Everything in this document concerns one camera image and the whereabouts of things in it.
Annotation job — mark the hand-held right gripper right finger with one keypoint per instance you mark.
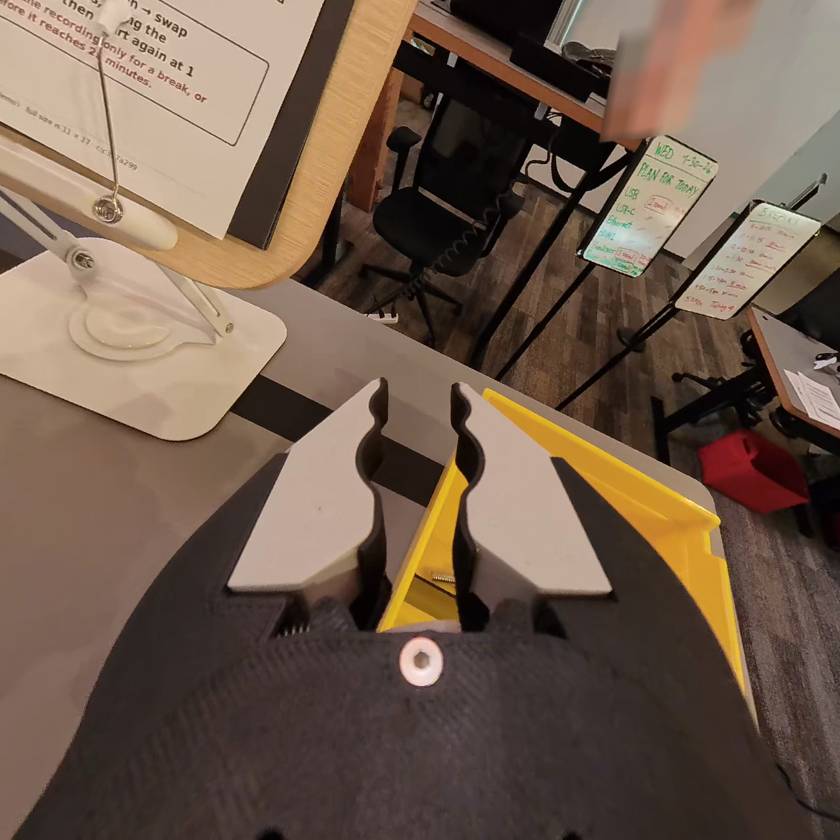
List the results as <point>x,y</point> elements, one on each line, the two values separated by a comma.
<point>525,525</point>

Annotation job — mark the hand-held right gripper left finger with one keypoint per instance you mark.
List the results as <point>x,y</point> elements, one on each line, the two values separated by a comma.
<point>308,518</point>

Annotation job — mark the yellow plastic bin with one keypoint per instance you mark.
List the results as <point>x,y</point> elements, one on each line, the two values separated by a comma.
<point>630,499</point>

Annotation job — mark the steel hex bolt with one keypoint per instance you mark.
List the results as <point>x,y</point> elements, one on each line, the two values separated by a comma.
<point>443,579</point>

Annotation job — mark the white power strip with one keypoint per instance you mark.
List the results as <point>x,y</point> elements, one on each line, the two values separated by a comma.
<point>384,317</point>

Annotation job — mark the red plastic bin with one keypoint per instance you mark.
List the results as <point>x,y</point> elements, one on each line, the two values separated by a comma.
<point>748,469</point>

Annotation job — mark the grey desk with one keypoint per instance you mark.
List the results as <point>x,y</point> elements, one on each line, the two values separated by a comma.
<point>774,354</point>

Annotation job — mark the white paper sheets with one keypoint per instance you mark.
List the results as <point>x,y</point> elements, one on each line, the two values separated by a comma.
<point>814,394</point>

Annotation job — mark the black office chair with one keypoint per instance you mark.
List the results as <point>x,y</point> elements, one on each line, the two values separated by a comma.
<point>433,216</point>

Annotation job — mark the whiteboard on stand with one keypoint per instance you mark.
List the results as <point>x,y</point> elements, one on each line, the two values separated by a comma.
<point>646,210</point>
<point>748,262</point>

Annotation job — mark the wooden document stand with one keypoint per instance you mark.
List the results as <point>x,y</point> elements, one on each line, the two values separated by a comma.
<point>354,164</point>

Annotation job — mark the black backing sheet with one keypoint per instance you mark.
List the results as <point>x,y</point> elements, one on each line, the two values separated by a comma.
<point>295,131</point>

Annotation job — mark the black flat device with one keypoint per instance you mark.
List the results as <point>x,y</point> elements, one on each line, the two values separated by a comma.
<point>558,65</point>

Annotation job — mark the wooden desk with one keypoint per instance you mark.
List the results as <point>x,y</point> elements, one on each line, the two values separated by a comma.
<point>485,59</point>

